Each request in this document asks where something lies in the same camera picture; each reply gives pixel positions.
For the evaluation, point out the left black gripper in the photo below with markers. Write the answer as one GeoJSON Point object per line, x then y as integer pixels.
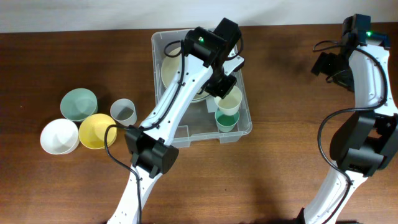
{"type": "Point", "coordinates": [222, 93]}

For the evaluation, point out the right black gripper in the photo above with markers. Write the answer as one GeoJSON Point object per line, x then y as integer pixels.
{"type": "Point", "coordinates": [322, 65]}

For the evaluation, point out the cream plastic cup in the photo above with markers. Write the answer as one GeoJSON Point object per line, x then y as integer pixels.
{"type": "Point", "coordinates": [229, 105]}

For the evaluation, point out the green plastic cup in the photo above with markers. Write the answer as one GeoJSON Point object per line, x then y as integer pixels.
{"type": "Point", "coordinates": [226, 123]}

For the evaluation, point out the cream white plate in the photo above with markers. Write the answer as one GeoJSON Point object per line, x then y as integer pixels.
{"type": "Point", "coordinates": [168, 71]}

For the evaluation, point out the grey plastic cup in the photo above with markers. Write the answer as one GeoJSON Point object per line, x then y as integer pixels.
{"type": "Point", "coordinates": [123, 111]}

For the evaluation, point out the yellow bowl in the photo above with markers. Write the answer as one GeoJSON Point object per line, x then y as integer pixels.
{"type": "Point", "coordinates": [92, 130]}

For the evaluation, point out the green bowl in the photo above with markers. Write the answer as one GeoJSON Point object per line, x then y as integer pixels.
{"type": "Point", "coordinates": [78, 104]}

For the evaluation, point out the white bowl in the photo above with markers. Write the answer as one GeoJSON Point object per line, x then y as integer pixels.
{"type": "Point", "coordinates": [59, 137]}

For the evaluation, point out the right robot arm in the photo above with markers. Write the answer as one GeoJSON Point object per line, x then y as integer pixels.
{"type": "Point", "coordinates": [367, 141]}

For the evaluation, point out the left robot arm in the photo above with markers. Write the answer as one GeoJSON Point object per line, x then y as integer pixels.
{"type": "Point", "coordinates": [205, 65]}

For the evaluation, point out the white label in bin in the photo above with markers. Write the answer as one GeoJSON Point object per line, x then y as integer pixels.
{"type": "Point", "coordinates": [211, 105]}

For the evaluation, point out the clear plastic storage bin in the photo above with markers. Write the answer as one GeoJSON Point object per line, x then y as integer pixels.
{"type": "Point", "coordinates": [197, 124]}

